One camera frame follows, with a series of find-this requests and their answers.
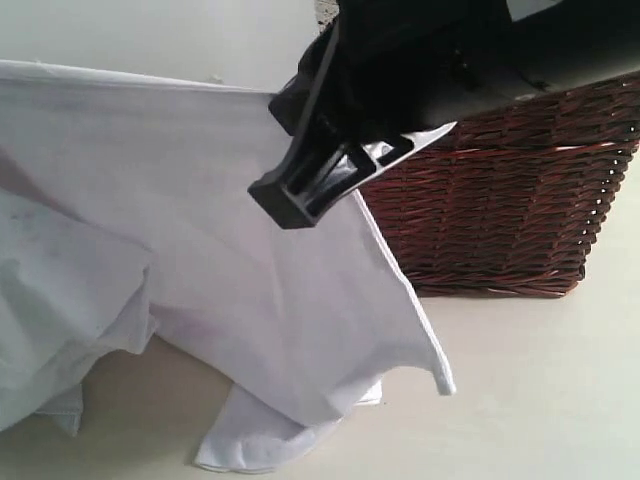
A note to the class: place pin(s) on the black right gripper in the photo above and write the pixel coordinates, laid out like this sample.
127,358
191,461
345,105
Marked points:
380,67

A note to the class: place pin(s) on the white t-shirt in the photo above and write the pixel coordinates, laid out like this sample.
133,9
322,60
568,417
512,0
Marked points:
304,322

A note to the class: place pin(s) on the dark brown wicker basket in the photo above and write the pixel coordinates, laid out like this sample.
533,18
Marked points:
512,201

